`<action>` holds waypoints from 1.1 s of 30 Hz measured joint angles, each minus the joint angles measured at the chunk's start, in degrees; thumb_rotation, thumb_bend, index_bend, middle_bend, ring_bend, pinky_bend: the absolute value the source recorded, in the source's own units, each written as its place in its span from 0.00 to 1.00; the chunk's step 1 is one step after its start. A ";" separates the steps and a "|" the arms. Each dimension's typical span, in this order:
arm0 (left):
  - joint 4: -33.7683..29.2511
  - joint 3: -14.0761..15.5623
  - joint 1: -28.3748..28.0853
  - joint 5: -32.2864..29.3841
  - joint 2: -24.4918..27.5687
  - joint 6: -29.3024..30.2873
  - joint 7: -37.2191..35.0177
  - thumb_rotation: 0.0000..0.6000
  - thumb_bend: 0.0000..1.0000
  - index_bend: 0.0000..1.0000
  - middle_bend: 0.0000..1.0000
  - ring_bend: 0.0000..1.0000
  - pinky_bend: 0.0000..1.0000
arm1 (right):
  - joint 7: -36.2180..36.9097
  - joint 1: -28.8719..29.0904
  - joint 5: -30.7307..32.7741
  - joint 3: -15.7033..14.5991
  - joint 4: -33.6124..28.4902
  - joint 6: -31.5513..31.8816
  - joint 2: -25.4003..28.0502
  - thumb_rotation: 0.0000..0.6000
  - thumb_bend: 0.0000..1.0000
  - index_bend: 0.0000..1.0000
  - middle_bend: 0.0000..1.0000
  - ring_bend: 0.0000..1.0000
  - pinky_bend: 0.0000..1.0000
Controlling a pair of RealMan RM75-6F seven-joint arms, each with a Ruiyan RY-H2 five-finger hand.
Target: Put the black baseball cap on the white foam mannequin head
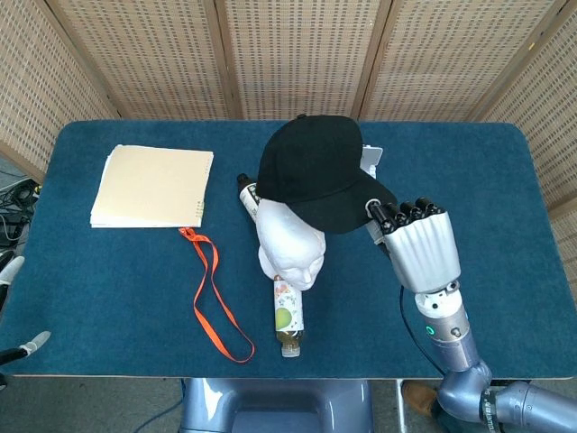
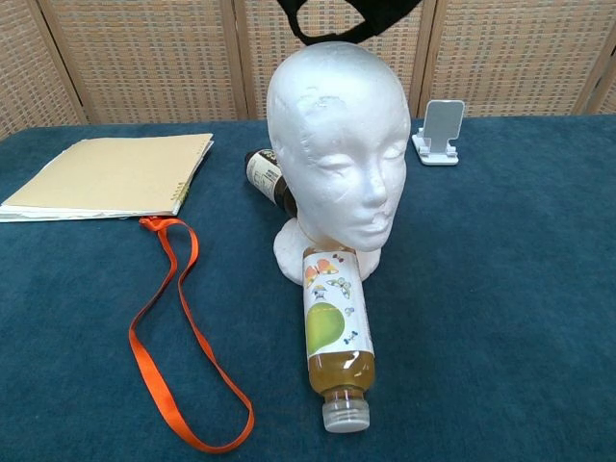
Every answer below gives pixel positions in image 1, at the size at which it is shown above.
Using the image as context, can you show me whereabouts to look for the woven bamboo screen panel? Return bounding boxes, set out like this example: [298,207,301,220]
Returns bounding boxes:
[358,0,569,122]
[0,0,121,184]
[472,0,577,290]
[215,0,391,121]
[44,0,243,121]

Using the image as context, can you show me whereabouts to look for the tea bottle green pear label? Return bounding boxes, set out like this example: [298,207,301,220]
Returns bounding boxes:
[271,275,307,359]

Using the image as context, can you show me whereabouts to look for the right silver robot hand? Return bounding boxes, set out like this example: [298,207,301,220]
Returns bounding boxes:
[363,196,462,292]

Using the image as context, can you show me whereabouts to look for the beige paper folder stack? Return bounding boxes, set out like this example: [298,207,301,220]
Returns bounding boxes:
[89,143,215,230]

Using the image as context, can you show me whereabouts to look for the black floor cable bundle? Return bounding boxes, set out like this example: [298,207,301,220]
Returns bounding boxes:
[0,169,44,247]

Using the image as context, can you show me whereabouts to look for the white phone stand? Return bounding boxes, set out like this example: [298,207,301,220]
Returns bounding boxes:
[360,143,385,180]

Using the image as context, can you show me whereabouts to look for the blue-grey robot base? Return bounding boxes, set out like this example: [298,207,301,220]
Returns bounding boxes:
[179,377,375,433]

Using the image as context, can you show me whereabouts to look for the black-capped drink bottle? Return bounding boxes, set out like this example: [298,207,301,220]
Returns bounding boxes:
[236,173,262,224]

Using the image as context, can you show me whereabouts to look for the orange lanyard ribbon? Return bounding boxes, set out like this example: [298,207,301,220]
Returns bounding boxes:
[179,226,256,364]

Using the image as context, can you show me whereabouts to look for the metal table leg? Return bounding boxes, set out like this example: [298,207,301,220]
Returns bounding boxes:
[395,378,406,433]

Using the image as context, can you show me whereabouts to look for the white foam mannequin head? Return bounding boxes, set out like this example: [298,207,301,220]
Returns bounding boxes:
[255,200,327,291]

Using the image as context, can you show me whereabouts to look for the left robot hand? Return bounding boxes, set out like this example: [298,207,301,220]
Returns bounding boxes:
[0,254,51,389]

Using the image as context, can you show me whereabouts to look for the blue felt table mat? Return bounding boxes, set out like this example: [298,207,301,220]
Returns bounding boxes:
[0,119,577,380]

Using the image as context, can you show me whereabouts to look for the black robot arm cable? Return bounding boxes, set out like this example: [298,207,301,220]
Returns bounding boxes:
[398,284,447,375]

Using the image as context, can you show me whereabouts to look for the black baseball cap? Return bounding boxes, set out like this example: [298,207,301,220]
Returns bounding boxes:
[255,114,398,235]

